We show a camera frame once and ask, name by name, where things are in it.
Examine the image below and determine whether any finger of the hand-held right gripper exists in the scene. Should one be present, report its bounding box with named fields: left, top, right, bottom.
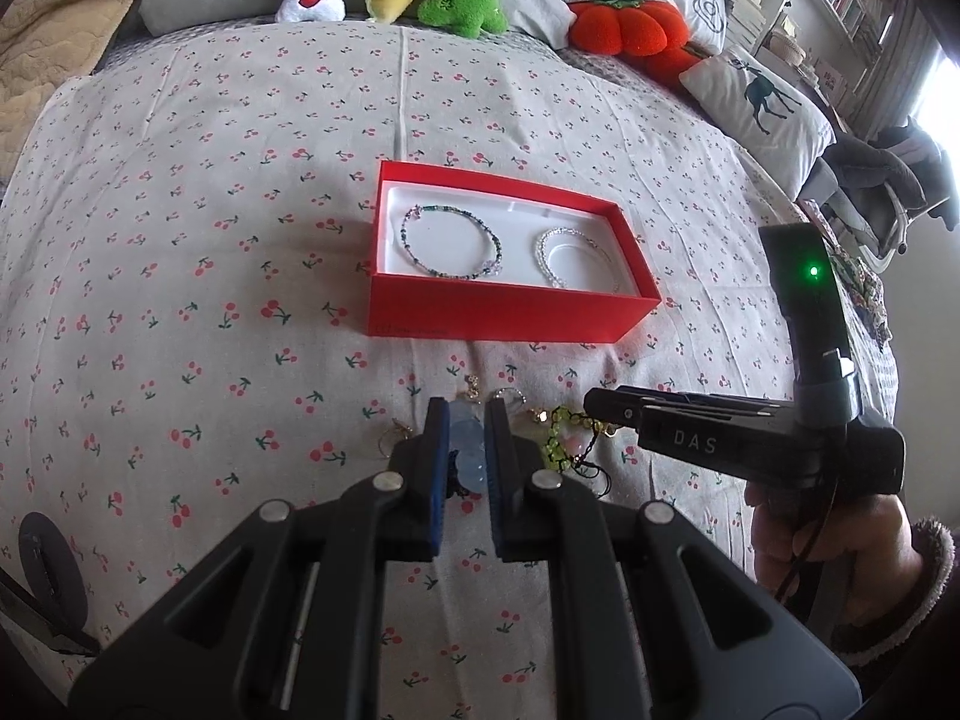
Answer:
left=636, top=403, right=807, bottom=487
left=583, top=386, right=797, bottom=422

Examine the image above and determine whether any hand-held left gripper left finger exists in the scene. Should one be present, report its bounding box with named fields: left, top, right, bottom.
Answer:
left=71, top=396, right=452, bottom=720

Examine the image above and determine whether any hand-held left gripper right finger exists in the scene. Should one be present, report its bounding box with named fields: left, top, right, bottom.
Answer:
left=484, top=397, right=860, bottom=720

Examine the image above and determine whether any blue bead bracelet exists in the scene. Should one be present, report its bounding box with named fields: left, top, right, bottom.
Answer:
left=448, top=400, right=489, bottom=497

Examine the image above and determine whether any yellow-green beaded bracelet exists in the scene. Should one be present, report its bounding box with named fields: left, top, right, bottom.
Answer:
left=527, top=403, right=620, bottom=500

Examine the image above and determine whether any red cardboard box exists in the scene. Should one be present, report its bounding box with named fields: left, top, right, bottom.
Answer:
left=366, top=159, right=662, bottom=344

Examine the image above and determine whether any person's right forearm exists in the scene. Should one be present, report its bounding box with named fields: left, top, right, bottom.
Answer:
left=825, top=516, right=958, bottom=670

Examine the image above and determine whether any person's right hand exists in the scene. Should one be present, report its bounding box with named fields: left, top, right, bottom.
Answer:
left=748, top=493, right=925, bottom=620

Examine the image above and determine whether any floral cloth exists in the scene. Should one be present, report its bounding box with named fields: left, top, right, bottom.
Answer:
left=796, top=198, right=895, bottom=350

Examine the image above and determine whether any grey chair with clothes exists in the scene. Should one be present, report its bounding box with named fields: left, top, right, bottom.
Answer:
left=804, top=115, right=958, bottom=272

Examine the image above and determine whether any white deer print pillow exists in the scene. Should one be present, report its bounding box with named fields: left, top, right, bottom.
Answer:
left=678, top=43, right=838, bottom=181

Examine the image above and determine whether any woven basket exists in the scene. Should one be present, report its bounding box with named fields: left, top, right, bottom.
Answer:
left=763, top=33, right=808, bottom=67

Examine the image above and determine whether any cherry print bed sheet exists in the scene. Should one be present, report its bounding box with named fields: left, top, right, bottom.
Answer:
left=0, top=19, right=901, bottom=720

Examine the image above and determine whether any stack of books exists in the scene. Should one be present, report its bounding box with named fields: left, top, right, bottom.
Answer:
left=721, top=0, right=767, bottom=55

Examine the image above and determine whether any orange pumpkin plush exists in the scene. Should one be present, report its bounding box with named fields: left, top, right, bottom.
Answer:
left=566, top=0, right=722, bottom=85

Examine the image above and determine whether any grey patterned bedspread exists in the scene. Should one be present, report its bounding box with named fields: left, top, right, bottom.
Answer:
left=88, top=13, right=901, bottom=425

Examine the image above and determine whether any beige blanket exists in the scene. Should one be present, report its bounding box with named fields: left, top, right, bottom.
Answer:
left=0, top=0, right=178, bottom=182

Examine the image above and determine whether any white pearl bracelet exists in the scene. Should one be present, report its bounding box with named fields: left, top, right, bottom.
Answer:
left=534, top=226, right=623, bottom=293

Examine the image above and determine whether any green beaded bracelet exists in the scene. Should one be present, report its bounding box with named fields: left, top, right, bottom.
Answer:
left=400, top=202, right=503, bottom=283

